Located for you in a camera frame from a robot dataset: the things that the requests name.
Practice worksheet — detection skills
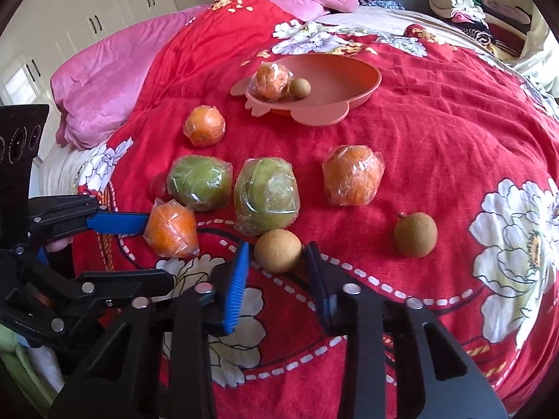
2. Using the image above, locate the plastic-wrapped green orange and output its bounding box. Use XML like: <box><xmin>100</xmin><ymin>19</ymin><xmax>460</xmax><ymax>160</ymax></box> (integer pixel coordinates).
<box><xmin>167</xmin><ymin>155</ymin><xmax>234</xmax><ymax>212</ymax></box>

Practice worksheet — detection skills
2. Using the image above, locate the person's left hand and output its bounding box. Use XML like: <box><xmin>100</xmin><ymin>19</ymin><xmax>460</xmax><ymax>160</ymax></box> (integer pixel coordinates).
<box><xmin>45</xmin><ymin>237</ymin><xmax>73</xmax><ymax>256</ymax></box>

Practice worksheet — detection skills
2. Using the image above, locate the cream wardrobe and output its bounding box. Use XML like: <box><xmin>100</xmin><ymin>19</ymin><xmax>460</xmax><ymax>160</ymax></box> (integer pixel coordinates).
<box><xmin>0</xmin><ymin>0</ymin><xmax>210</xmax><ymax>110</ymax></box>

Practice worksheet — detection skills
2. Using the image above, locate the brown fruit with stem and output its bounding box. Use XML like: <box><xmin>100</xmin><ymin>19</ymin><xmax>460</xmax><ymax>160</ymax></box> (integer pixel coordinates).
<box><xmin>393</xmin><ymin>212</ymin><xmax>438</xmax><ymax>258</ymax></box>

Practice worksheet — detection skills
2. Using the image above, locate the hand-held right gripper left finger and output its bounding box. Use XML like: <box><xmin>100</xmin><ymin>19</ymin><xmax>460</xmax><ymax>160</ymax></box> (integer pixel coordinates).
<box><xmin>48</xmin><ymin>241</ymin><xmax>251</xmax><ymax>419</ymax></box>

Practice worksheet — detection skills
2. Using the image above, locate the beige bed sheet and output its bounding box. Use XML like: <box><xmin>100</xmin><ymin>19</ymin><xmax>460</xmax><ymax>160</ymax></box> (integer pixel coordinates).
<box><xmin>314</xmin><ymin>11</ymin><xmax>494</xmax><ymax>53</ymax></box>

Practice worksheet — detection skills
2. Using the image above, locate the pile of folded clothes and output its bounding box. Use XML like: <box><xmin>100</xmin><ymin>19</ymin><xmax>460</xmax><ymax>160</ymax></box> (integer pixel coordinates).
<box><xmin>427</xmin><ymin>0</ymin><xmax>536</xmax><ymax>59</ymax></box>

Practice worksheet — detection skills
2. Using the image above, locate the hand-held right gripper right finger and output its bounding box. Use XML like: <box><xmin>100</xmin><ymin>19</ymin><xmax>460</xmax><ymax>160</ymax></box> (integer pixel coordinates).
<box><xmin>301</xmin><ymin>241</ymin><xmax>509</xmax><ymax>419</ymax></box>

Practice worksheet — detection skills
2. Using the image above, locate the pink quilt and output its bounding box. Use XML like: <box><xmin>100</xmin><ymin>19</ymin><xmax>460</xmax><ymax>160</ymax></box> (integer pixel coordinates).
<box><xmin>50</xmin><ymin>0</ymin><xmax>361</xmax><ymax>149</ymax></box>

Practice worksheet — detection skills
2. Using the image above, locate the orange-pink plastic bowl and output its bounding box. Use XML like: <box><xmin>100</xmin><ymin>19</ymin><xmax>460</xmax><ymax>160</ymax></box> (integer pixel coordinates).
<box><xmin>230</xmin><ymin>54</ymin><xmax>382</xmax><ymax>127</ymax></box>

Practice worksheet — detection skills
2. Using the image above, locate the cream curtain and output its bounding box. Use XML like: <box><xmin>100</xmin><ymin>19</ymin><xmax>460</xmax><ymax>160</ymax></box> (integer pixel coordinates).
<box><xmin>513</xmin><ymin>9</ymin><xmax>553</xmax><ymax>83</ymax></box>

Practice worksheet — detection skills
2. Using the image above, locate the red floral blanket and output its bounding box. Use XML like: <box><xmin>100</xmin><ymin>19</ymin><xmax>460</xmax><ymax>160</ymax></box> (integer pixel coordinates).
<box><xmin>70</xmin><ymin>0</ymin><xmax>559</xmax><ymax>415</ymax></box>

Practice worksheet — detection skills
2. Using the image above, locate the large green orange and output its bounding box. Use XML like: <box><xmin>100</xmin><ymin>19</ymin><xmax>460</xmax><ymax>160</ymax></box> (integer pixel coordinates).
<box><xmin>233</xmin><ymin>157</ymin><xmax>301</xmax><ymax>236</ymax></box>

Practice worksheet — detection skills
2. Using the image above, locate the dark patterned pillow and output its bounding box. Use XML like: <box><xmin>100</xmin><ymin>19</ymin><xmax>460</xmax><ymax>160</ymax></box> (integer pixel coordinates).
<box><xmin>356</xmin><ymin>0</ymin><xmax>407</xmax><ymax>12</ymax></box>

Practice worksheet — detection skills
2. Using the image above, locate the red tomato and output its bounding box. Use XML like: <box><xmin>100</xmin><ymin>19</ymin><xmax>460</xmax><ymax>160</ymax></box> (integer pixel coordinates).
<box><xmin>149</xmin><ymin>172</ymin><xmax>173</xmax><ymax>204</ymax></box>

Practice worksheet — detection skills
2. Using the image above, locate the person's left forearm green sleeve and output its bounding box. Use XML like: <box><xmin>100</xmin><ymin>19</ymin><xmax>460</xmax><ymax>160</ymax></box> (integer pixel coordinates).
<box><xmin>0</xmin><ymin>325</ymin><xmax>49</xmax><ymax>406</ymax></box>

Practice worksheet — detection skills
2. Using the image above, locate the small brown longan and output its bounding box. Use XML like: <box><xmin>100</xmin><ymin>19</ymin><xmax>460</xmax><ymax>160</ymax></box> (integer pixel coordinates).
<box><xmin>289</xmin><ymin>78</ymin><xmax>312</xmax><ymax>99</ymax></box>

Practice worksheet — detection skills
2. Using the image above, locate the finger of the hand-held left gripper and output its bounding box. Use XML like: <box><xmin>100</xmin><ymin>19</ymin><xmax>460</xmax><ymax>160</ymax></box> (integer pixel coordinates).
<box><xmin>47</xmin><ymin>269</ymin><xmax>176</xmax><ymax>333</ymax></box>
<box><xmin>27</xmin><ymin>194</ymin><xmax>151</xmax><ymax>243</ymax></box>

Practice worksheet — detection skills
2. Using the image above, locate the round tan fruit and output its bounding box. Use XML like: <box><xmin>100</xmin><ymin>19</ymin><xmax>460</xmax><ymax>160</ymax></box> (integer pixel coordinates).
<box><xmin>254</xmin><ymin>229</ymin><xmax>303</xmax><ymax>274</ymax></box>

